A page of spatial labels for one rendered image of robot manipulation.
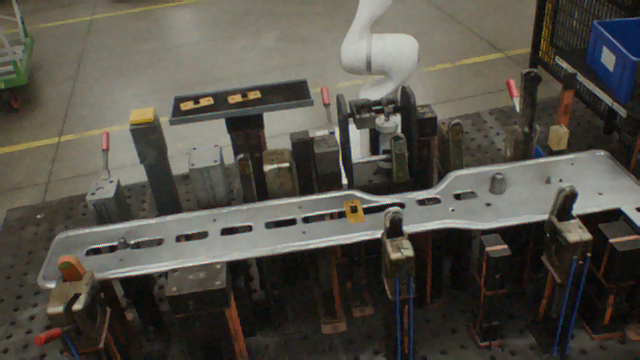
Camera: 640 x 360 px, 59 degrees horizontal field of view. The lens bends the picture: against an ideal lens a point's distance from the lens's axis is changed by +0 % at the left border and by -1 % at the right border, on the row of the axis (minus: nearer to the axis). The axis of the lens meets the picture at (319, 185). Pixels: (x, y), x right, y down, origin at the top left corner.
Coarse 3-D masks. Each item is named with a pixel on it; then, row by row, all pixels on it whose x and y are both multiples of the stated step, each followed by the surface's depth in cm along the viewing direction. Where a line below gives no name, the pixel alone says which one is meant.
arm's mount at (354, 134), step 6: (354, 126) 204; (318, 132) 203; (324, 132) 203; (336, 132) 202; (354, 132) 201; (336, 138) 199; (354, 138) 199; (342, 168) 186; (342, 174) 183; (342, 180) 181
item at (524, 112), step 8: (520, 72) 136; (528, 72) 135; (536, 72) 134; (520, 80) 136; (528, 80) 133; (536, 80) 132; (520, 88) 137; (528, 88) 137; (536, 88) 136; (520, 96) 138; (528, 96) 138; (536, 96) 137; (520, 104) 139; (528, 104) 139; (536, 104) 138; (520, 112) 139; (528, 112) 140; (536, 112) 139; (520, 120) 140; (528, 120) 141
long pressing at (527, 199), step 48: (336, 192) 138; (432, 192) 135; (480, 192) 133; (528, 192) 131; (624, 192) 128; (96, 240) 131; (144, 240) 130; (240, 240) 127; (288, 240) 125; (336, 240) 124; (48, 288) 121
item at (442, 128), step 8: (440, 128) 146; (440, 136) 146; (464, 136) 142; (440, 144) 147; (464, 144) 143; (440, 152) 149; (440, 160) 149; (440, 168) 151; (448, 168) 147; (440, 176) 153; (448, 232) 159; (448, 240) 161; (448, 248) 162
